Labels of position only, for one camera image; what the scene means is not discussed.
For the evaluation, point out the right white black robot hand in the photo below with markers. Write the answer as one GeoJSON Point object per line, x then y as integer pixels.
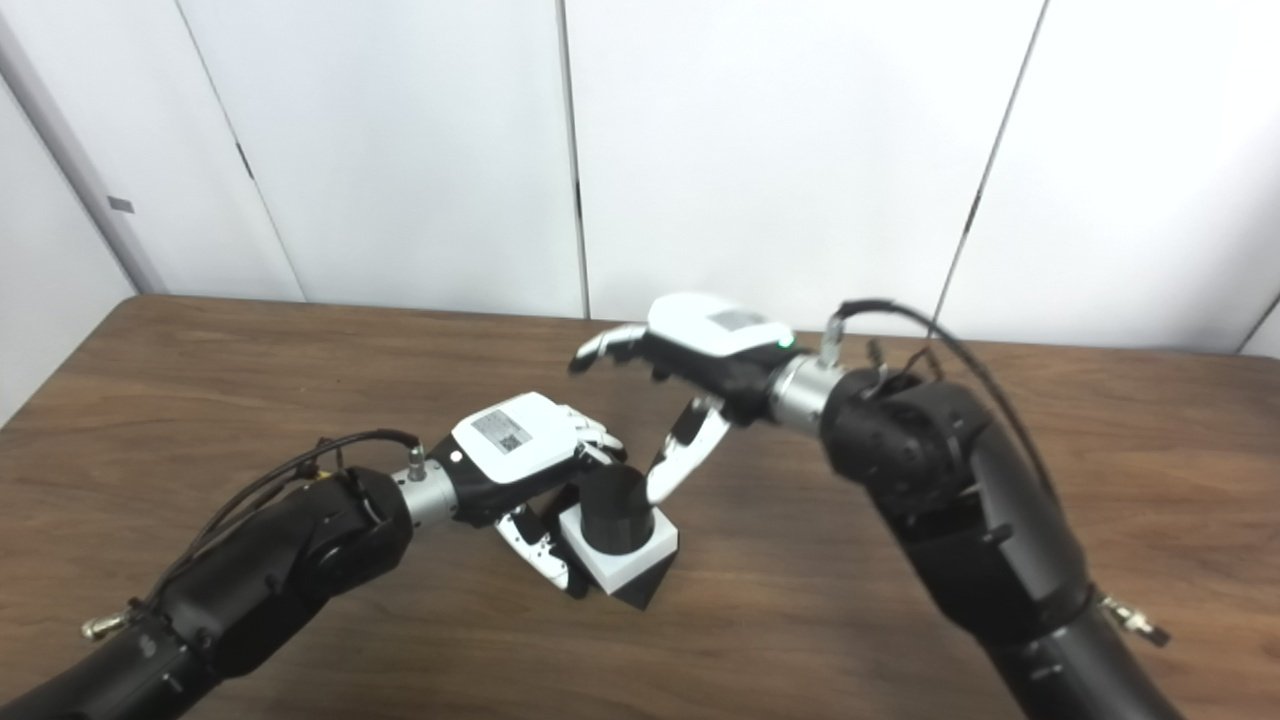
{"type": "Point", "coordinates": [710, 340]}

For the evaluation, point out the grey wall corner post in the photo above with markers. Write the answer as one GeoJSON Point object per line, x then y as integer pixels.
{"type": "Point", "coordinates": [70, 160]}

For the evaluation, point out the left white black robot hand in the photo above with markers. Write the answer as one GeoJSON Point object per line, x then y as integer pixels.
{"type": "Point", "coordinates": [510, 445]}

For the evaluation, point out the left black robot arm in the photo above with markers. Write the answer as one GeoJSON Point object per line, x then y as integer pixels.
{"type": "Point", "coordinates": [230, 590]}

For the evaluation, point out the black cylinder peg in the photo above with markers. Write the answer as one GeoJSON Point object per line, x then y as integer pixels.
{"type": "Point", "coordinates": [615, 505]}

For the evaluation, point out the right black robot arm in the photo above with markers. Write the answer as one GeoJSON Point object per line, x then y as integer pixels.
{"type": "Point", "coordinates": [960, 500]}

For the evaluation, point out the small grey wall tag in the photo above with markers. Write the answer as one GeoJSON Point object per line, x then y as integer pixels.
{"type": "Point", "coordinates": [120, 204]}

